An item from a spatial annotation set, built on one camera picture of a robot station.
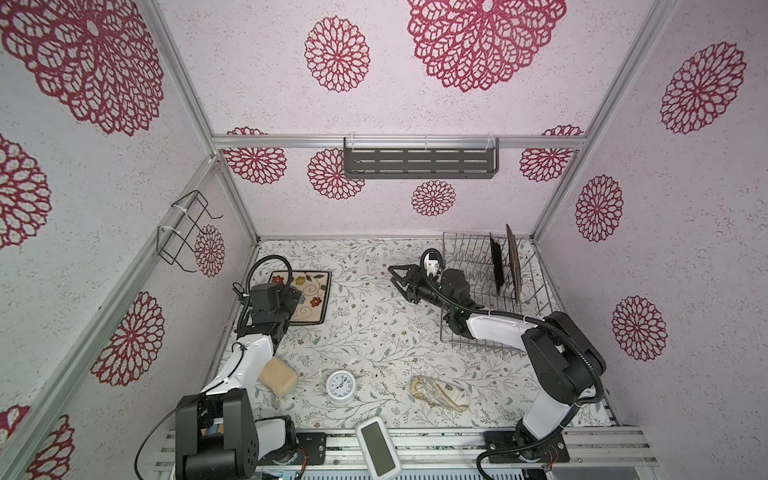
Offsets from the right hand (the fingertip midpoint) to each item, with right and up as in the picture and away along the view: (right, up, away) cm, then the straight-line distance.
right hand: (389, 269), depth 80 cm
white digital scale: (-3, -42, -10) cm, 43 cm away
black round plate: (+34, +2, +12) cm, 36 cm away
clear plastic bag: (+13, -33, -1) cm, 36 cm away
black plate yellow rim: (+41, +1, +15) cm, 43 cm away
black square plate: (-25, -6, +22) cm, 34 cm away
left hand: (-29, -10, +9) cm, 32 cm away
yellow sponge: (-30, -30, +1) cm, 42 cm away
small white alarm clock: (-13, -32, -1) cm, 34 cm away
